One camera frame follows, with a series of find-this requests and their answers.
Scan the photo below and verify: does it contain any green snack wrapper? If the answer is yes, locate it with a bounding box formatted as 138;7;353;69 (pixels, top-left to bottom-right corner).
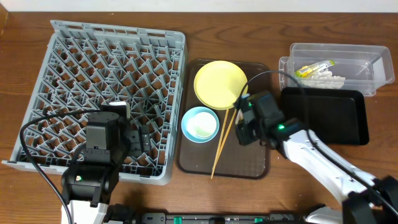
295;60;335;78

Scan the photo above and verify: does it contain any white napkin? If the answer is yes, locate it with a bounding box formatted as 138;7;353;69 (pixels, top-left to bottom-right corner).
300;71;345;89

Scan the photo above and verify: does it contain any white bowl with rice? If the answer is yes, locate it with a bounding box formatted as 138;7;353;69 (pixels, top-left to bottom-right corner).
235;110;244;124

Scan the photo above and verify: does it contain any white paper cup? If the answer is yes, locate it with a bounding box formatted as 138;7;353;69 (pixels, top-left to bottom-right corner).
187;112;217;139

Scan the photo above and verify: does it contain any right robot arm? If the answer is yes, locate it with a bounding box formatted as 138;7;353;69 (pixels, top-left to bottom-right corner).
235;91;397;223

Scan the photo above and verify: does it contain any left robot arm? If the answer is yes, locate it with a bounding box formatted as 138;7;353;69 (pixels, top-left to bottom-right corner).
62;111;150;223

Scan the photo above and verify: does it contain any right wooden chopstick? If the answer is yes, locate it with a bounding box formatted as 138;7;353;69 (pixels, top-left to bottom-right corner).
216;109;237;165

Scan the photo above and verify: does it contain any wooden chopstick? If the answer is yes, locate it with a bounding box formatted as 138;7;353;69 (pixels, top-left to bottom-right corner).
216;109;237;165
211;110;229;179

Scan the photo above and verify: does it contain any left wooden chopstick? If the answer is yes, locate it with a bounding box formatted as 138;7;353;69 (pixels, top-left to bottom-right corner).
211;110;229;179

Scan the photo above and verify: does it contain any brown serving tray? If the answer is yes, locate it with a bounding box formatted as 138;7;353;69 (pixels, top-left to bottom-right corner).
175;59;270;180

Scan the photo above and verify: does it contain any yellow plate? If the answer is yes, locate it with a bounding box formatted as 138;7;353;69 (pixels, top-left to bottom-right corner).
193;60;248;110

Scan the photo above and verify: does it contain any light blue bowl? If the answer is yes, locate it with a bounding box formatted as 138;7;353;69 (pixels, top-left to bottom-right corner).
181;106;220;143

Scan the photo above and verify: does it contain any grey plastic dish rack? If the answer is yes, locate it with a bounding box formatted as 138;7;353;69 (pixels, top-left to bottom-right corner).
4;20;188;185

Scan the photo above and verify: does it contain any black tray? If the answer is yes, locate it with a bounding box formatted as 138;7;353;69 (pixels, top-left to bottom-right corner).
280;86;370;146

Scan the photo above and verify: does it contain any clear plastic bin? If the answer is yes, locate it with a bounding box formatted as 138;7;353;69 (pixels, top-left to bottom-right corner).
279;43;395;96

